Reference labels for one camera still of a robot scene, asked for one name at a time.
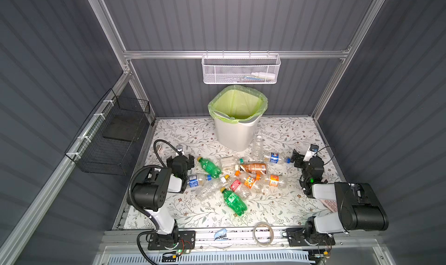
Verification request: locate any clear bottle blue label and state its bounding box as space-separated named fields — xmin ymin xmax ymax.
xmin=188 ymin=173 xmax=212 ymax=188

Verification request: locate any clear unlabelled bottle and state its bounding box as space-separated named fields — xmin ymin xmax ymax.
xmin=196 ymin=175 xmax=230 ymax=201

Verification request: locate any clear bottle red label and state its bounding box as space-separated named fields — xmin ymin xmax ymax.
xmin=230 ymin=179 xmax=252 ymax=200

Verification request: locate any orange label clear bottle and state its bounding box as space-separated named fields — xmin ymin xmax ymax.
xmin=235 ymin=171 xmax=264 ymax=193

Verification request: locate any green bottle yellow cap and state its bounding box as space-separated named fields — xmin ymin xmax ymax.
xmin=220 ymin=187 xmax=247 ymax=216

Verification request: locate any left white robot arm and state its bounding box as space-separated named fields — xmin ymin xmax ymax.
xmin=127 ymin=154 xmax=195 ymax=247

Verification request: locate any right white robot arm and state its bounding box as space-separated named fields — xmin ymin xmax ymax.
xmin=287 ymin=150 xmax=389 ymax=246

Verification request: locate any white plastic trash bin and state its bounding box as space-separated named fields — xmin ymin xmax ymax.
xmin=214 ymin=111 xmax=262 ymax=151

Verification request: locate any green bin liner bag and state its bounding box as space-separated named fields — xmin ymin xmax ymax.
xmin=207 ymin=85 xmax=268 ymax=124

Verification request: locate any small bottle blue label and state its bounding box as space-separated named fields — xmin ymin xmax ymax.
xmin=263 ymin=152 xmax=291 ymax=164

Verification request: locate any pink white calculator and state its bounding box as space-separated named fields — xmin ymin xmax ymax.
xmin=319 ymin=199 xmax=338 ymax=213

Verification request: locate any clear square bottle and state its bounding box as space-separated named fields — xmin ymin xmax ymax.
xmin=219 ymin=155 xmax=245 ymax=171

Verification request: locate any upright clear bottle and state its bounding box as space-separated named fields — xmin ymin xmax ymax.
xmin=251 ymin=135 xmax=264 ymax=162

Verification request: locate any roll of clear tape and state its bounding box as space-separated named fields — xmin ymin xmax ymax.
xmin=252 ymin=222 xmax=275 ymax=247

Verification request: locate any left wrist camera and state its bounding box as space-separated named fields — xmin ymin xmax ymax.
xmin=176 ymin=144 xmax=184 ymax=155

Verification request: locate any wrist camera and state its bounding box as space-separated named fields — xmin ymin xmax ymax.
xmin=303 ymin=144 xmax=319 ymax=162
xmin=176 ymin=144 xmax=184 ymax=155

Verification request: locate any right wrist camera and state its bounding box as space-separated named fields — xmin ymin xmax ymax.
xmin=303 ymin=144 xmax=319 ymax=162

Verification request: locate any black wire wall basket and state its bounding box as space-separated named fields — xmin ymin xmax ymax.
xmin=65 ymin=89 xmax=151 ymax=176

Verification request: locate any white wire mesh basket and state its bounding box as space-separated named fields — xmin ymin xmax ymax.
xmin=201 ymin=53 xmax=281 ymax=85

